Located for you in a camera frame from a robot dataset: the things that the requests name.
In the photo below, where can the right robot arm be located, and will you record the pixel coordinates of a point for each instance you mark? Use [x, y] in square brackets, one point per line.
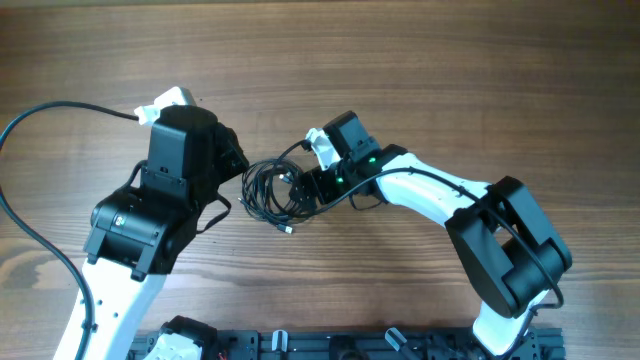
[510, 251]

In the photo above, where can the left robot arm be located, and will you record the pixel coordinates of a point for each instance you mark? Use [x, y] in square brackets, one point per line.
[137, 233]

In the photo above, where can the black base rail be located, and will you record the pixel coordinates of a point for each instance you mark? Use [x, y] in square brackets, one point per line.
[438, 343]

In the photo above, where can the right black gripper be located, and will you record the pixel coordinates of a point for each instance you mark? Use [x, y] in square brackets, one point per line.
[307, 187]

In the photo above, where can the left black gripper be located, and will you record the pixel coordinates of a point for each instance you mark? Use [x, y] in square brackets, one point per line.
[227, 146]

